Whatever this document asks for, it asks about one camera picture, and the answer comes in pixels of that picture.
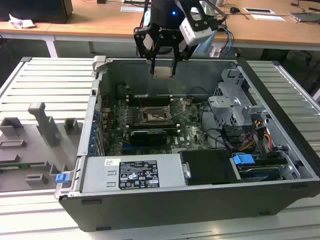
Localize black plastic shroud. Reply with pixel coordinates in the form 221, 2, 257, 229
180, 149, 238, 186

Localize long wooden desk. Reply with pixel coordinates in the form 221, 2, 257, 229
0, 0, 320, 58

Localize white paper sheet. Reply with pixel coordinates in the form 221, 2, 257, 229
250, 14, 287, 22

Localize black graphics card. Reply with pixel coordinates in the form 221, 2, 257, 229
129, 129, 168, 147

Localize hard disk in blue carrier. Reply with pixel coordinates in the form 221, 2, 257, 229
231, 153, 288, 183

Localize grey laptop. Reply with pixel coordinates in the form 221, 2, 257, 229
289, 11, 320, 25

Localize grey case handle latch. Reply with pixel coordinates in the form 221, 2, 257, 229
91, 55, 109, 74

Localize black CPU socket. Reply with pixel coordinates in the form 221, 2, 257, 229
140, 105, 175, 126

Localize black computer box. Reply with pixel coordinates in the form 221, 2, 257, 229
0, 0, 74, 25

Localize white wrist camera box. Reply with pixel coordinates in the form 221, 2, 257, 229
179, 7, 214, 48

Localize green RAM stick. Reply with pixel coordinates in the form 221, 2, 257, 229
0, 162, 47, 170

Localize blue cable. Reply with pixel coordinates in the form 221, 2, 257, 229
216, 23, 235, 60

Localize grey parts rack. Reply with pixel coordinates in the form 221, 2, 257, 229
0, 101, 85, 193

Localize black open PC case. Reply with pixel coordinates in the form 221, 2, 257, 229
54, 55, 320, 232

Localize green motherboard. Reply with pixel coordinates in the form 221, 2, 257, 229
101, 96, 216, 156

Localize blue case latch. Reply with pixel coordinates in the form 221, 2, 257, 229
55, 173, 70, 185

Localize crumpled white paper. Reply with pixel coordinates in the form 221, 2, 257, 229
8, 13, 37, 30

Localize silver metal drive cage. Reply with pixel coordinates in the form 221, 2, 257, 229
207, 68, 271, 127

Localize black RAM slot bank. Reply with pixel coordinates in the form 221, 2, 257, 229
128, 123, 181, 131
128, 95, 174, 106

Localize grey power supply unit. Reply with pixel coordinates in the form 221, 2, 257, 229
79, 153, 188, 193

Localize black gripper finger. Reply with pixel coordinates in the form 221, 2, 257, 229
171, 44, 195, 76
133, 24, 161, 75

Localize yellow red power wires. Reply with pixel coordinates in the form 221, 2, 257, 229
239, 132, 273, 152

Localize square CPU chip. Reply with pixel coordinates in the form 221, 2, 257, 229
153, 66, 173, 80

